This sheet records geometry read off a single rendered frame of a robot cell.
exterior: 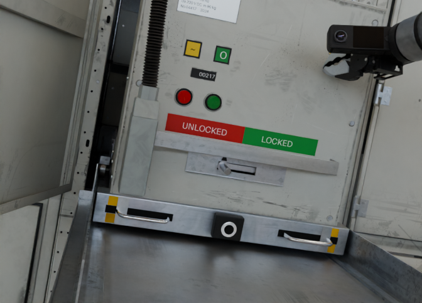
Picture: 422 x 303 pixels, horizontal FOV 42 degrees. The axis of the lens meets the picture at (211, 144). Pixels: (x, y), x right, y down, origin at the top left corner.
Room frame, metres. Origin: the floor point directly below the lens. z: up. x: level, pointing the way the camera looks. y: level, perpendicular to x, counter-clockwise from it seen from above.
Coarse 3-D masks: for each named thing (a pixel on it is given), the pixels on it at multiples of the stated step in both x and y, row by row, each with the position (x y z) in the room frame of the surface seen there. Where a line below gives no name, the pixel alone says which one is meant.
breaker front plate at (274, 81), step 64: (256, 0) 1.09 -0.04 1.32; (320, 0) 1.12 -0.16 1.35; (192, 64) 1.08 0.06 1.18; (256, 64) 1.10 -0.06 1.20; (320, 64) 1.13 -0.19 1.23; (256, 128) 1.12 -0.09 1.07; (320, 128) 1.14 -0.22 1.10; (192, 192) 1.11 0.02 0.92; (256, 192) 1.13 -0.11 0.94; (320, 192) 1.16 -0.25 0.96
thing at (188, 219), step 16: (96, 208) 1.06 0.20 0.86; (112, 208) 1.07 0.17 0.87; (128, 208) 1.08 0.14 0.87; (144, 208) 1.08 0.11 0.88; (160, 208) 1.09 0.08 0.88; (176, 208) 1.09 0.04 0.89; (192, 208) 1.10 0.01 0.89; (208, 208) 1.11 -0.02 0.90; (128, 224) 1.08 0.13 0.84; (144, 224) 1.08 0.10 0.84; (160, 224) 1.09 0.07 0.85; (176, 224) 1.10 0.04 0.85; (192, 224) 1.10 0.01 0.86; (208, 224) 1.11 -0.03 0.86; (256, 224) 1.13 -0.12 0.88; (272, 224) 1.13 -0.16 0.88; (288, 224) 1.14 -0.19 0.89; (304, 224) 1.15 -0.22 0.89; (320, 224) 1.16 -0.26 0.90; (240, 240) 1.12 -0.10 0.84; (256, 240) 1.13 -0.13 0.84; (272, 240) 1.14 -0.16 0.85; (288, 240) 1.14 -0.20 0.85; (336, 240) 1.16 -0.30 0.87
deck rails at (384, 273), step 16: (96, 176) 1.26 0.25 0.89; (96, 224) 1.08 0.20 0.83; (96, 240) 0.97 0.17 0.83; (352, 240) 1.16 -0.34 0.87; (368, 240) 1.10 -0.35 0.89; (80, 256) 0.86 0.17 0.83; (96, 256) 0.88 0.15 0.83; (336, 256) 1.19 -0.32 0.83; (352, 256) 1.14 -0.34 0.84; (368, 256) 1.08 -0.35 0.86; (384, 256) 1.02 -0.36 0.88; (80, 272) 0.65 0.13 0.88; (96, 272) 0.80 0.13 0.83; (352, 272) 1.07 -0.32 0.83; (368, 272) 1.07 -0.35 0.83; (384, 272) 1.01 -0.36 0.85; (400, 272) 0.96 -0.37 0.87; (416, 272) 0.92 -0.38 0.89; (80, 288) 0.73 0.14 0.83; (96, 288) 0.74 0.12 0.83; (368, 288) 0.99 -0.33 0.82; (384, 288) 1.00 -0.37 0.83; (400, 288) 0.95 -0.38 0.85; (416, 288) 0.91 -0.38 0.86
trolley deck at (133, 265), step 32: (64, 256) 0.86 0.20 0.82; (128, 256) 0.92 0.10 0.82; (160, 256) 0.96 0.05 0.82; (192, 256) 0.99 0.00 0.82; (224, 256) 1.04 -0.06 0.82; (256, 256) 1.08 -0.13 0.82; (288, 256) 1.13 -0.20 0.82; (320, 256) 1.18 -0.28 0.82; (64, 288) 0.73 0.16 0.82; (128, 288) 0.77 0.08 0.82; (160, 288) 0.79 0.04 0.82; (192, 288) 0.82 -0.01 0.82; (224, 288) 0.85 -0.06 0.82; (256, 288) 0.88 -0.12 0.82; (288, 288) 0.91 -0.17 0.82; (320, 288) 0.94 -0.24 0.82; (352, 288) 0.98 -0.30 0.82
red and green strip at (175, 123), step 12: (168, 120) 1.08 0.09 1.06; (180, 120) 1.09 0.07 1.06; (192, 120) 1.09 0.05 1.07; (204, 120) 1.10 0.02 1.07; (180, 132) 1.09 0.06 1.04; (192, 132) 1.09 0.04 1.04; (204, 132) 1.10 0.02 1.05; (216, 132) 1.10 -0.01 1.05; (228, 132) 1.11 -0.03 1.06; (240, 132) 1.11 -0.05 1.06; (252, 132) 1.12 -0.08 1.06; (264, 132) 1.12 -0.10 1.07; (276, 132) 1.13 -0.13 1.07; (252, 144) 1.12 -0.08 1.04; (264, 144) 1.12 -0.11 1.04; (276, 144) 1.13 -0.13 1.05; (288, 144) 1.13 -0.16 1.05; (300, 144) 1.14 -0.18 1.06; (312, 144) 1.14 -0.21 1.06
